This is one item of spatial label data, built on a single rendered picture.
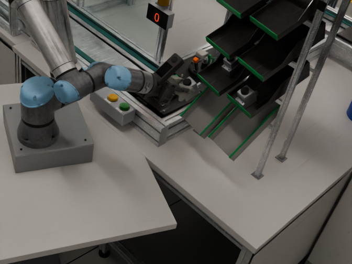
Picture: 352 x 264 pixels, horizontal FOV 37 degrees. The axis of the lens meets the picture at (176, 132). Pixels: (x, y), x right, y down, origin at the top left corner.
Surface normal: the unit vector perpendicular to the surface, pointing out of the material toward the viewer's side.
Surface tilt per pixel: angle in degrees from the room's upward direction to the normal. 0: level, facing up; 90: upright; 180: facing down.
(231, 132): 45
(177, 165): 0
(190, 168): 0
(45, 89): 9
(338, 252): 90
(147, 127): 90
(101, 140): 0
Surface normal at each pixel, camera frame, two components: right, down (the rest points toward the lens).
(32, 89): 0.07, -0.68
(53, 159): 0.36, 0.65
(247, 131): -0.44, -0.33
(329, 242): -0.69, 0.37
